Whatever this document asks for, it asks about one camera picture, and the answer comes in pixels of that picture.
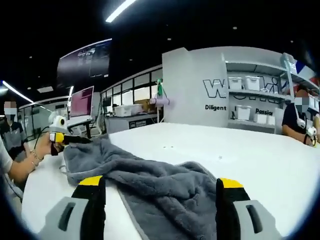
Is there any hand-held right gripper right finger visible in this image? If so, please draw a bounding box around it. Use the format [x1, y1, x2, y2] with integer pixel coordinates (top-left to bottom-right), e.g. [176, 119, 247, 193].
[215, 177, 283, 240]

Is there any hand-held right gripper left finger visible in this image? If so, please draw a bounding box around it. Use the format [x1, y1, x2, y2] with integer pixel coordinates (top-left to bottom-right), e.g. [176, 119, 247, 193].
[37, 174, 107, 240]

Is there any grey towel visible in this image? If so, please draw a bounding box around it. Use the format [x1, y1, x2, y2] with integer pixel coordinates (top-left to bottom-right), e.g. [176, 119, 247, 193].
[59, 136, 221, 240]

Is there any person's left hand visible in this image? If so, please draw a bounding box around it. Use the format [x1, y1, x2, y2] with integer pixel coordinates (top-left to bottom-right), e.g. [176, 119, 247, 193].
[37, 134, 61, 161]

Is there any white monitor desk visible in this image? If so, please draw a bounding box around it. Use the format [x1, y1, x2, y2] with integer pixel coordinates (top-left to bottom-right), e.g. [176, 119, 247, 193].
[65, 116, 94, 139]

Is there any pink screen computer monitor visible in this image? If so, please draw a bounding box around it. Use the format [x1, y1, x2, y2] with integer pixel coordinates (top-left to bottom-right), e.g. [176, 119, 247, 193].
[69, 85, 95, 121]

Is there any operator in white shirt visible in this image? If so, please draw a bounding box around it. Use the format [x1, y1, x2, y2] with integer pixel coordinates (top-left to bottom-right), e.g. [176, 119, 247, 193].
[0, 137, 14, 181]

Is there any short ceiling light strip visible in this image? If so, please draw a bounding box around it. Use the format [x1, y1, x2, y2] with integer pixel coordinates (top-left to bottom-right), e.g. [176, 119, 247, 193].
[1, 80, 35, 104]

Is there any white lidded crate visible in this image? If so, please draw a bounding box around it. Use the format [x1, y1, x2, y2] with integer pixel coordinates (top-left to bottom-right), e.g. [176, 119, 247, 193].
[113, 104, 144, 117]

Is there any white table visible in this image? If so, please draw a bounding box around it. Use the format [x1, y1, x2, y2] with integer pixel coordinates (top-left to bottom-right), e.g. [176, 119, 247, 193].
[21, 121, 320, 240]

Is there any brown cardboard box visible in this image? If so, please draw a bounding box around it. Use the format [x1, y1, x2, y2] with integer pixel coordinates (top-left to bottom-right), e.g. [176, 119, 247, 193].
[134, 99, 152, 111]

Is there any lavender roll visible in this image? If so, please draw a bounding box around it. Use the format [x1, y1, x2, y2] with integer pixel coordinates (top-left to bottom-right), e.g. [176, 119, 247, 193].
[149, 96, 171, 106]

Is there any green hanging item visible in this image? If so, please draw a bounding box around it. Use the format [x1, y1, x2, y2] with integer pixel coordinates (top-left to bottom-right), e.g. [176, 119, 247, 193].
[156, 78, 165, 97]

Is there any grey metal shelving unit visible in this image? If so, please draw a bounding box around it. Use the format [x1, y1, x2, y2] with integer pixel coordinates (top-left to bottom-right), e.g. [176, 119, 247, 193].
[222, 52, 320, 135]

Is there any long ceiling light strip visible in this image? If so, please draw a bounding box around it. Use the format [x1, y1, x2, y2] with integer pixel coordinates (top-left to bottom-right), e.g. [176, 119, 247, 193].
[105, 0, 137, 23]

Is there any group of white storage boxes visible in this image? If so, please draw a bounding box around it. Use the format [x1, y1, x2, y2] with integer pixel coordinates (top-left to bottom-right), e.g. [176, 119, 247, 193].
[228, 52, 320, 126]

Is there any tricolour flag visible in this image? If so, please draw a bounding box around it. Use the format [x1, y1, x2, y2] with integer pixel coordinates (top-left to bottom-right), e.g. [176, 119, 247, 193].
[296, 59, 317, 80]

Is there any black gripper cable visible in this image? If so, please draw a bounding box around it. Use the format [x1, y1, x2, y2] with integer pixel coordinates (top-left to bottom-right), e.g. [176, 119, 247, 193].
[33, 126, 51, 151]

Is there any thin wrist bracelet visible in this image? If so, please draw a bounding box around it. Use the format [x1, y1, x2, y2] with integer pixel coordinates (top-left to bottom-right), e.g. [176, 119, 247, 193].
[29, 149, 44, 167]

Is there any large dark wall screen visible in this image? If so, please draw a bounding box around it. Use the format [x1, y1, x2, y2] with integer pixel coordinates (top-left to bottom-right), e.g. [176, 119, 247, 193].
[56, 38, 113, 89]

